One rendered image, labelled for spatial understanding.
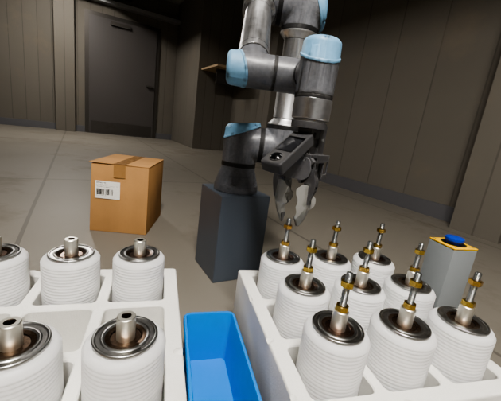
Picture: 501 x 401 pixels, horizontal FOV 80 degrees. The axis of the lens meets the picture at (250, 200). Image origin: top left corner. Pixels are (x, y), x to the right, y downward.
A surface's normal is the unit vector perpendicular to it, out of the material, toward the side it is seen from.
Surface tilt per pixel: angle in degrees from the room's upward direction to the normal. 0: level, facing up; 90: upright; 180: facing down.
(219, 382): 0
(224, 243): 90
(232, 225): 90
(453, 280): 90
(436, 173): 90
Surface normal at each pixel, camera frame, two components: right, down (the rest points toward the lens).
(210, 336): 0.26, 0.23
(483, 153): -0.87, 0.00
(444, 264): -0.96, -0.07
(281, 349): 0.13, -0.96
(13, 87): 0.48, 0.27
